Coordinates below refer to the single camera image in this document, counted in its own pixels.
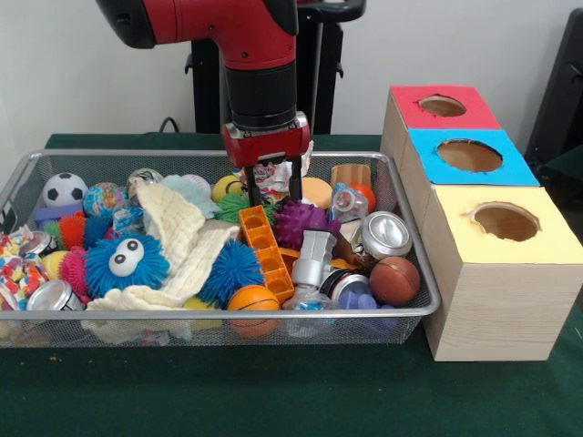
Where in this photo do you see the brown football toy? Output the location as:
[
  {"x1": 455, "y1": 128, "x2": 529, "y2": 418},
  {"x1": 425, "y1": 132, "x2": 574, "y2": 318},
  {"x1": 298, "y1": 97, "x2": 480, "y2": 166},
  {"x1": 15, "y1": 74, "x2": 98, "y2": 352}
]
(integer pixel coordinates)
[{"x1": 368, "y1": 256, "x2": 422, "y2": 306}]

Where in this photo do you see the purple spiky toy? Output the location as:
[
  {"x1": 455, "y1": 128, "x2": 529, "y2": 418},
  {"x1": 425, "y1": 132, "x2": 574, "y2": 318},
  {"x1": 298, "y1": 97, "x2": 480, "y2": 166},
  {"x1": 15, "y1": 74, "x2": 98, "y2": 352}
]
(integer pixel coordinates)
[{"x1": 272, "y1": 199, "x2": 343, "y2": 251}]

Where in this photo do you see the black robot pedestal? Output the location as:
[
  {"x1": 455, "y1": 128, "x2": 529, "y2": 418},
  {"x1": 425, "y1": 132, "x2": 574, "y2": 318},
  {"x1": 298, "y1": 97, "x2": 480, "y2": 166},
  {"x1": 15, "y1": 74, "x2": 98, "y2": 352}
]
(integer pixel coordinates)
[{"x1": 184, "y1": 0, "x2": 368, "y2": 136}]

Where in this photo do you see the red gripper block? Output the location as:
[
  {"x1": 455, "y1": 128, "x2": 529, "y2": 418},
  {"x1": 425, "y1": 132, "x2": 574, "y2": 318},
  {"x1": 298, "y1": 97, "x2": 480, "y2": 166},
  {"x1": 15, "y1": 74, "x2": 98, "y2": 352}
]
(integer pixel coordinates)
[{"x1": 220, "y1": 110, "x2": 312, "y2": 209}]

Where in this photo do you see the orange basketball toy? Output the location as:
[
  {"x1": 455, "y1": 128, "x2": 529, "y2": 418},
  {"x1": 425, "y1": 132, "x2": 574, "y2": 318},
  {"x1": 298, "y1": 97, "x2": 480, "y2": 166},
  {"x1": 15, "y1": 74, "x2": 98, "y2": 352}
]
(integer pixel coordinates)
[{"x1": 226, "y1": 284, "x2": 281, "y2": 339}]

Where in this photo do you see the black and white soccer ball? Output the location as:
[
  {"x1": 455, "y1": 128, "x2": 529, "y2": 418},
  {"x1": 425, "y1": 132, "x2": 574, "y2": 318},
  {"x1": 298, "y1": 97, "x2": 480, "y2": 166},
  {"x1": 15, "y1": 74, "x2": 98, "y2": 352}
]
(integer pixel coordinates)
[{"x1": 41, "y1": 171, "x2": 89, "y2": 208}]

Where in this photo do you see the blue fuzzy ball with eyes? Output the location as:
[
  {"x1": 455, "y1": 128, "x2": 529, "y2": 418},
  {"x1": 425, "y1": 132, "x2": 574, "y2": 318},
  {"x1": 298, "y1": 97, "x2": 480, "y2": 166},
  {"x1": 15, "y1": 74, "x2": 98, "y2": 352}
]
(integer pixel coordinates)
[{"x1": 84, "y1": 232, "x2": 171, "y2": 300}]

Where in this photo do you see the orange plastic block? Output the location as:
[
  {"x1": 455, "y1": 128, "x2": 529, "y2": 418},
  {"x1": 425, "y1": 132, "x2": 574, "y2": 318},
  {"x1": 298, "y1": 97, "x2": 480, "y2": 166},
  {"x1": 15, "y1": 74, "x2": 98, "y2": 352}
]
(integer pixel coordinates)
[{"x1": 239, "y1": 204, "x2": 296, "y2": 302}]

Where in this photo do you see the cream muslin cloth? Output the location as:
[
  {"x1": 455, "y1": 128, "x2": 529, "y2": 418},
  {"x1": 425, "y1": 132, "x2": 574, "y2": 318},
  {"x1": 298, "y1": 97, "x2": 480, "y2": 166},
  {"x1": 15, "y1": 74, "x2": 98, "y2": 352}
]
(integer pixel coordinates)
[{"x1": 86, "y1": 181, "x2": 241, "y2": 313}]

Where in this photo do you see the globe print ball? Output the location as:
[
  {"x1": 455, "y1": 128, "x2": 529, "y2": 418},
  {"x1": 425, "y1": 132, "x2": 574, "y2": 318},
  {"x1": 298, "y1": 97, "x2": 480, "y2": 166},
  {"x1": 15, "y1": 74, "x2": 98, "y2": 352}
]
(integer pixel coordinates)
[{"x1": 83, "y1": 181, "x2": 128, "y2": 219}]

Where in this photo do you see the clear mesh bin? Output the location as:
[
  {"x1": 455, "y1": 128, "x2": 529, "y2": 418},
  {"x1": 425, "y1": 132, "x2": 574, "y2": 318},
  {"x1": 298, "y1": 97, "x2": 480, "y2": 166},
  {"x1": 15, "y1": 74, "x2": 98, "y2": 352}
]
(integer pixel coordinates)
[{"x1": 0, "y1": 149, "x2": 441, "y2": 350}]

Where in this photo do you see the black chair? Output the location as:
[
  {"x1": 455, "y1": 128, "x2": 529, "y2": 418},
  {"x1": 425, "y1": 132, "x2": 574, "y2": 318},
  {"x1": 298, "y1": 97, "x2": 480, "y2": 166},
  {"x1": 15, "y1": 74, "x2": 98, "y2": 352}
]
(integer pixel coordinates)
[{"x1": 523, "y1": 6, "x2": 583, "y2": 160}]

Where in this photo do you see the blue spiky ball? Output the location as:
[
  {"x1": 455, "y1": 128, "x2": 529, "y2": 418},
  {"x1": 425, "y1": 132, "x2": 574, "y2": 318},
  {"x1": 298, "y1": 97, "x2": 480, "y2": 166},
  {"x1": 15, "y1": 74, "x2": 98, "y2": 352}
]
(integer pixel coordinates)
[{"x1": 199, "y1": 239, "x2": 266, "y2": 309}]

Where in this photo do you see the dark green tablecloth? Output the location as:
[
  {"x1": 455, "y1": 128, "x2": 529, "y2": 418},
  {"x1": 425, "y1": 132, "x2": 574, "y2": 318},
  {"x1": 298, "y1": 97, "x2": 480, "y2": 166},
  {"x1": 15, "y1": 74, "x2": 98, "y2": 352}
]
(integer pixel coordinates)
[{"x1": 0, "y1": 132, "x2": 583, "y2": 437}]

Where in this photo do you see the wooden box with three holes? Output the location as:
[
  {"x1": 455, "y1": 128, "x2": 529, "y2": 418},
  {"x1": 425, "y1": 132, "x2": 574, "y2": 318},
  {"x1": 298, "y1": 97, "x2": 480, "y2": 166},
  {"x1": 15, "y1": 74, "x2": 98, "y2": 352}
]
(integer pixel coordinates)
[{"x1": 380, "y1": 84, "x2": 583, "y2": 363}]

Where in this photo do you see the silver drink can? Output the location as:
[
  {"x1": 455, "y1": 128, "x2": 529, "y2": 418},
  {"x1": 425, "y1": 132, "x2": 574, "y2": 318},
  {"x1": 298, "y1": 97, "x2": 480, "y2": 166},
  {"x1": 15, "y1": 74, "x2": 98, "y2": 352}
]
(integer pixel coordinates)
[{"x1": 357, "y1": 210, "x2": 414, "y2": 261}]

